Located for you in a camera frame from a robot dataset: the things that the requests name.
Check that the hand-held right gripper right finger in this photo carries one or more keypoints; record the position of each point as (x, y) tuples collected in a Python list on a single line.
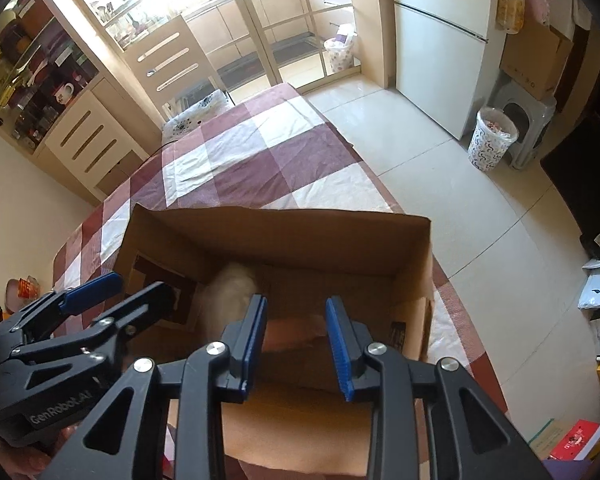
[(339, 345)]

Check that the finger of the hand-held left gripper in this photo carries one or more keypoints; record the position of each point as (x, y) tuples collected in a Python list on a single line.
[(145, 305), (92, 291)]

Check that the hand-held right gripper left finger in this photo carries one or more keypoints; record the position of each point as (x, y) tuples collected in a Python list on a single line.
[(252, 342)]

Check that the white fluffy plush toy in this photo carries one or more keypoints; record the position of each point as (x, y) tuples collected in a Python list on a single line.
[(230, 290)]

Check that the brown cardboard box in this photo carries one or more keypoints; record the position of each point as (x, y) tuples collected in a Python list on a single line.
[(280, 240)]

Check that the person's left hand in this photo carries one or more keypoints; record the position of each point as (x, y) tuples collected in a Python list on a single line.
[(25, 462)]

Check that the pink snack tray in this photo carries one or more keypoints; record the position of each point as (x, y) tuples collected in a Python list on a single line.
[(25, 292)]

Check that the cream display cabinet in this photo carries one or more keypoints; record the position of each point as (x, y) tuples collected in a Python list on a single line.
[(80, 130)]

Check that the checkered tablecloth table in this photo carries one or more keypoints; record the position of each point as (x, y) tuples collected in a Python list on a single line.
[(260, 160)]

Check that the floral seat cushion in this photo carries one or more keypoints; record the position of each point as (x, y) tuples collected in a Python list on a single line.
[(195, 112)]

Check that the white mug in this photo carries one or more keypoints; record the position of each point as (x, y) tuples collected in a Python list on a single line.
[(62, 92)]

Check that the cream slatted chair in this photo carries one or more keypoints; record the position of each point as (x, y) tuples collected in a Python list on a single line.
[(170, 60)]

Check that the patterned white waste bin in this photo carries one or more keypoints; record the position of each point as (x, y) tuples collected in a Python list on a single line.
[(490, 142)]

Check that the red flat gift box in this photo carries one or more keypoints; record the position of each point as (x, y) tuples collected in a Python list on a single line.
[(577, 440)]

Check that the dark wooden shelf unit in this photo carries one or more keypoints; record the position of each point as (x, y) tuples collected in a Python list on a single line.
[(580, 180)]

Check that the floral waste bin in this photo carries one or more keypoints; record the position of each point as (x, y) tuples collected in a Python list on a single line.
[(341, 52)]

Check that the grey plastic stool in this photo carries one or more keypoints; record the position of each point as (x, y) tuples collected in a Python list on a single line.
[(532, 125)]

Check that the white refrigerator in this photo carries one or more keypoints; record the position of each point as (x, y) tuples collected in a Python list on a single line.
[(435, 45)]

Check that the beige kitchen cabinets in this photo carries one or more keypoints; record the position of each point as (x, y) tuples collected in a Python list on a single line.
[(260, 10)]

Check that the large cardboard carton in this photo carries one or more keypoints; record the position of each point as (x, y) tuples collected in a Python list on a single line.
[(532, 60)]

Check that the pink hanging bag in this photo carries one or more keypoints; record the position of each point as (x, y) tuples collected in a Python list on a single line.
[(537, 7)]

